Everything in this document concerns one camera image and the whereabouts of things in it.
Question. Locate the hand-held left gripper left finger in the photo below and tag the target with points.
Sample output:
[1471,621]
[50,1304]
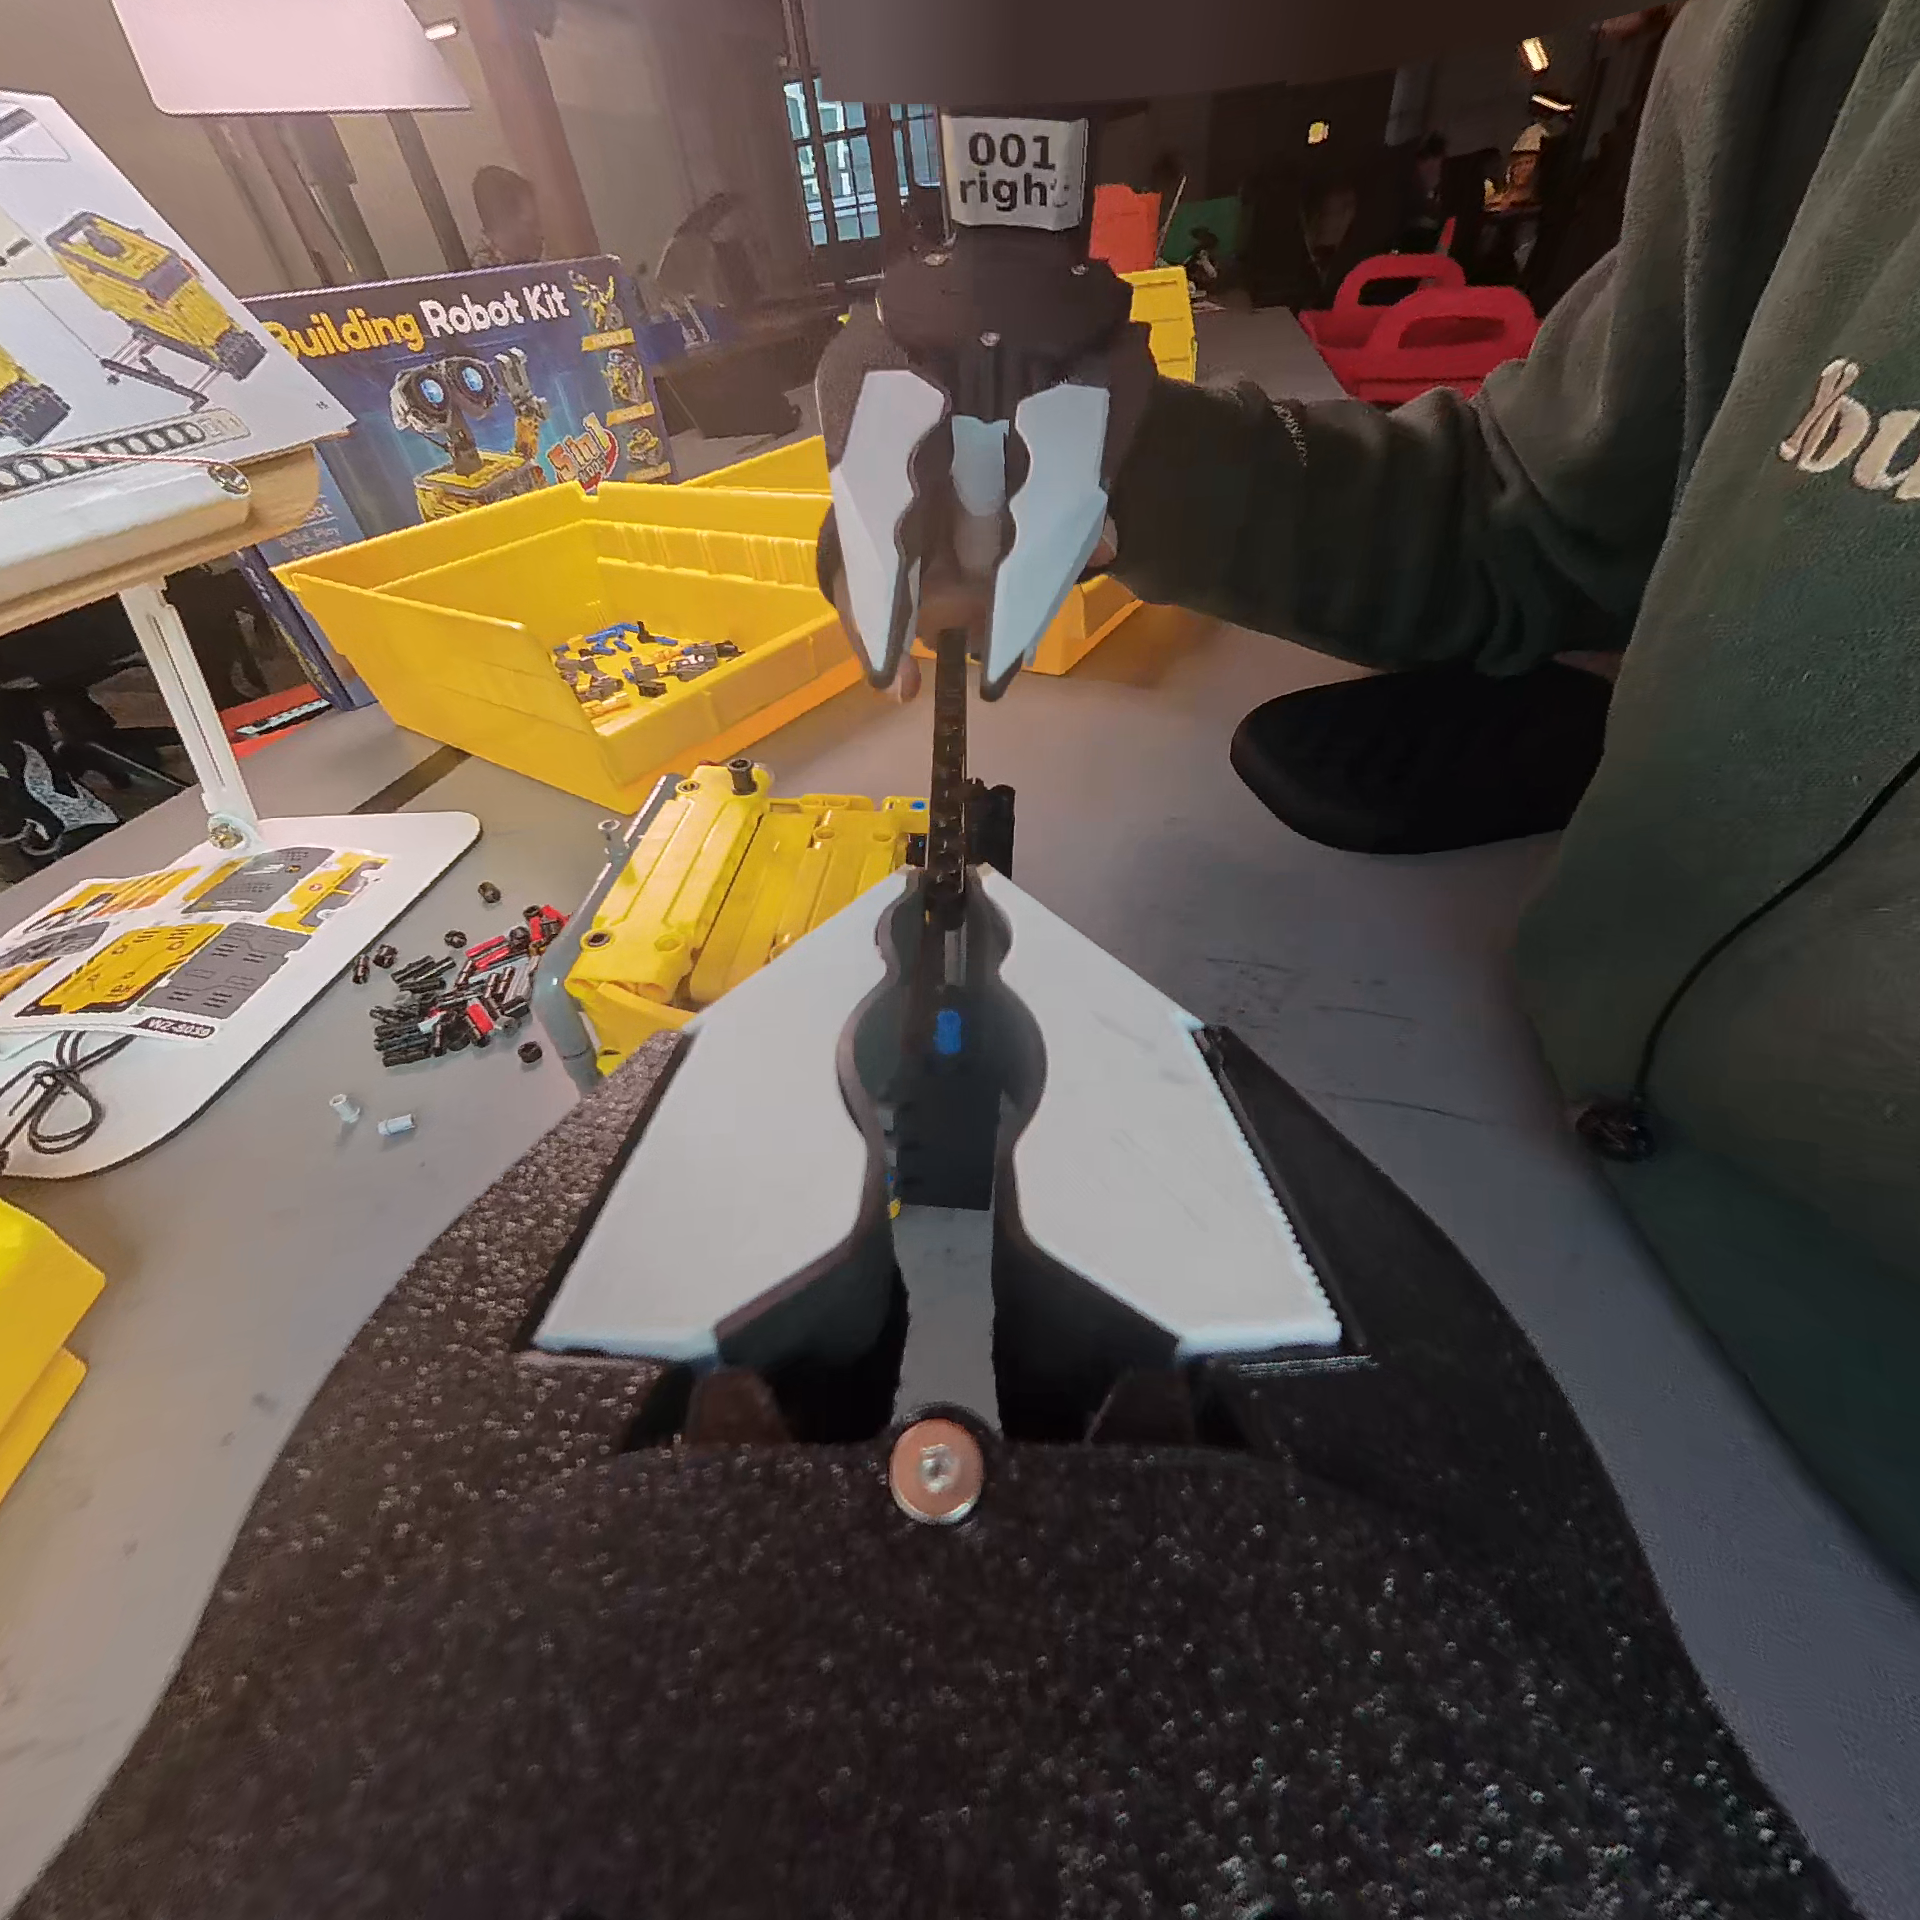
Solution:
[734,1185]

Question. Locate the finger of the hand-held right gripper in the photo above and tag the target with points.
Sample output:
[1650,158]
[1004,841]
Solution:
[879,494]
[1060,510]

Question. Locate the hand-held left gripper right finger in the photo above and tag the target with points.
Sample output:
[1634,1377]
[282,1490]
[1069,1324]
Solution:
[1156,1185]

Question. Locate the long black lego beam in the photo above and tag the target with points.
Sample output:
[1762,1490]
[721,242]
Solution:
[950,780]

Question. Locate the yellow black lego robot body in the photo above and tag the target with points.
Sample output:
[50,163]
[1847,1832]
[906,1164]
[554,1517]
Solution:
[705,884]

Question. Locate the lego instruction booklet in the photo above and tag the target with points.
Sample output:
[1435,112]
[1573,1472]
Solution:
[90,346]

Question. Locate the person's right forearm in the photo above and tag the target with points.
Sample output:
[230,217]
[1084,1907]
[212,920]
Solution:
[1350,510]

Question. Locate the heap of mixed lego parts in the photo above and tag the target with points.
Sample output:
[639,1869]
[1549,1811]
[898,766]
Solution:
[630,668]

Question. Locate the person's right hand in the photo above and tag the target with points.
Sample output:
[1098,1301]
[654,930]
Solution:
[954,609]

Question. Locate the yellow plastic bin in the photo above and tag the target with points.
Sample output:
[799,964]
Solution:
[751,469]
[435,660]
[37,1305]
[1163,329]

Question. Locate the orange plastic crate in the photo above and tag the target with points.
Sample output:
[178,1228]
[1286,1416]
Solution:
[1126,224]

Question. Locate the pile of black red pins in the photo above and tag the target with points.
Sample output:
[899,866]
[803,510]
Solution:
[451,1003]

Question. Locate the red plastic basket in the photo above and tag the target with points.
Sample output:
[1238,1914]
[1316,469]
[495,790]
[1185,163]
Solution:
[1425,329]

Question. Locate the blue robot kit box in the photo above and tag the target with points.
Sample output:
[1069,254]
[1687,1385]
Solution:
[495,315]

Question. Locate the instruction sheet on white stand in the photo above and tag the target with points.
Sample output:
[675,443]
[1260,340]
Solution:
[405,856]

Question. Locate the yellow grey sticker sheet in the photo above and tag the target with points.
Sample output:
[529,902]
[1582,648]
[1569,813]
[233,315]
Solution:
[182,961]

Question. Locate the black white patterned cloth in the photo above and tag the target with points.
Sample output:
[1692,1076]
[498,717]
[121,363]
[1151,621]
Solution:
[60,786]

